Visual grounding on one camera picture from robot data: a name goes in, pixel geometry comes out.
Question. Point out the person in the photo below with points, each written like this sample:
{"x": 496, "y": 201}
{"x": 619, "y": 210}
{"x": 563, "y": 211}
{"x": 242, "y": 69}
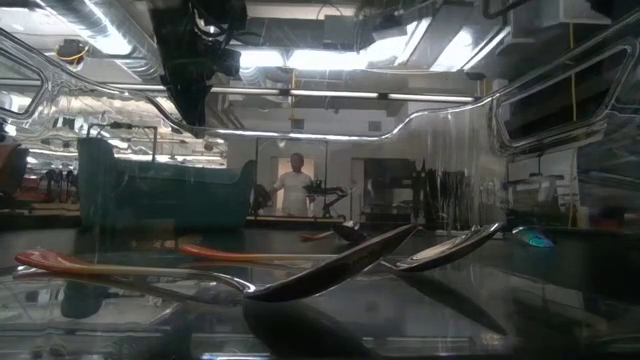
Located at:
{"x": 295, "y": 187}

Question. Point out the dark cabinet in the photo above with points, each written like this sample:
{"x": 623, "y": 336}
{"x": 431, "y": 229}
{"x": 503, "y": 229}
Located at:
{"x": 385, "y": 185}

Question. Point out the bright ceiling light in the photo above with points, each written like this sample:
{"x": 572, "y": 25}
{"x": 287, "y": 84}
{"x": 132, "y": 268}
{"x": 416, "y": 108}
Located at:
{"x": 320, "y": 59}

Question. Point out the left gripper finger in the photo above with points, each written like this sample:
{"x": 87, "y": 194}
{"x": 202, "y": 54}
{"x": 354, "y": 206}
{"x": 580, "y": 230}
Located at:
{"x": 200, "y": 105}
{"x": 180, "y": 102}

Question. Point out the iridescent rainbow spoon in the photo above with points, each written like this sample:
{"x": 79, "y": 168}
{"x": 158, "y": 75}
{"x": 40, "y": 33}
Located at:
{"x": 535, "y": 237}

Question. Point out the clear plastic bin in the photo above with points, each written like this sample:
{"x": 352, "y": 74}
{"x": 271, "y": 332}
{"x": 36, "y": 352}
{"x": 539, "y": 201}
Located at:
{"x": 310, "y": 134}

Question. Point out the small hanging sign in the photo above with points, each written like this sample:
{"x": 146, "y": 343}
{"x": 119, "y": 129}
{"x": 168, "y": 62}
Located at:
{"x": 298, "y": 124}

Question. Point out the teal plastic bin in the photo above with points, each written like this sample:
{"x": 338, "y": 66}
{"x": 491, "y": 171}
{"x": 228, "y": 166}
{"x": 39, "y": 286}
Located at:
{"x": 150, "y": 200}

